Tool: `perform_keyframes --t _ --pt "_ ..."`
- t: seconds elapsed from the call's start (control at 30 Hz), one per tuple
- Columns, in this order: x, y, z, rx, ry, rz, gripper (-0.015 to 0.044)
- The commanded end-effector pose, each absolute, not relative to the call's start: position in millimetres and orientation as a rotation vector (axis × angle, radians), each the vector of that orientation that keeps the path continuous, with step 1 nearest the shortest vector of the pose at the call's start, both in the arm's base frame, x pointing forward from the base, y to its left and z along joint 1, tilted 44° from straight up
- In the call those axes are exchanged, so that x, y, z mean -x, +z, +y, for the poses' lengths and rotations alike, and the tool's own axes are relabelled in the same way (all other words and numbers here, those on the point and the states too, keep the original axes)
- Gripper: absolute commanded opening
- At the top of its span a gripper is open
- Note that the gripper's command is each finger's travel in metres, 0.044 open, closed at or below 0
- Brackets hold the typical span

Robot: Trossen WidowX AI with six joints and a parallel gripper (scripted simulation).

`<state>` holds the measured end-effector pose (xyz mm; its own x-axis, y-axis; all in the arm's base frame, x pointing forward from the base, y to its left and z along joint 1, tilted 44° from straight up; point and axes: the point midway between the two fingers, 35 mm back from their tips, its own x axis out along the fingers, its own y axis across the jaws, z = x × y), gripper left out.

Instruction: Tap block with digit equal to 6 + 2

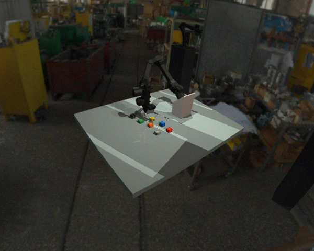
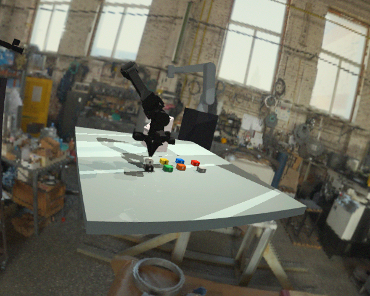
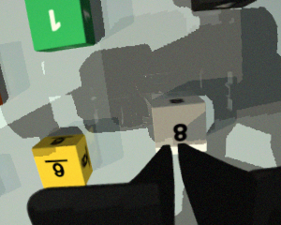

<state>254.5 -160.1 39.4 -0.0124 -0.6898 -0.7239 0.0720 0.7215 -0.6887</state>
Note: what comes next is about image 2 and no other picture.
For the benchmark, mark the green block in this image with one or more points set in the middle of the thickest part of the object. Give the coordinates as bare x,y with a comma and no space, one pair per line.
168,168

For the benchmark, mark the orange block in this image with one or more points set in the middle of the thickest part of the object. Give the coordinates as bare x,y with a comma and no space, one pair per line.
180,166

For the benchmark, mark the yellow digit block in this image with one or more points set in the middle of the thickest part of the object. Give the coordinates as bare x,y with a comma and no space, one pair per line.
163,161

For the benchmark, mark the small red block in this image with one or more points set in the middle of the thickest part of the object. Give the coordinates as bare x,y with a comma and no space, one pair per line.
195,163

